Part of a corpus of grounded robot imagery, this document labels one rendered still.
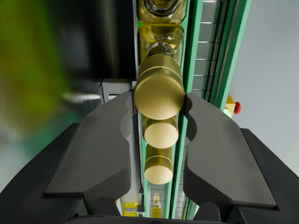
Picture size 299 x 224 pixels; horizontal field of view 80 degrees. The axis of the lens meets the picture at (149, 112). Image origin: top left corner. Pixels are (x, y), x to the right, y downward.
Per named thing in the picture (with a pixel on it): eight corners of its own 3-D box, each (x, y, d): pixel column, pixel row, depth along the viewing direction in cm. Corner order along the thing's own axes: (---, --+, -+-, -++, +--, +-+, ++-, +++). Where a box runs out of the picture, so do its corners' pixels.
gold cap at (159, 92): (138, 53, 14) (130, 72, 11) (182, 54, 14) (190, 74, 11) (139, 93, 16) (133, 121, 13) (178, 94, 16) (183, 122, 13)
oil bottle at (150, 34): (147, 12, 37) (133, 28, 19) (175, 13, 36) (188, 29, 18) (147, 42, 40) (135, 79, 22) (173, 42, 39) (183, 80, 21)
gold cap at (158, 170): (145, 138, 23) (142, 164, 20) (172, 139, 23) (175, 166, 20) (145, 157, 25) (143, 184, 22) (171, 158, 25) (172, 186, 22)
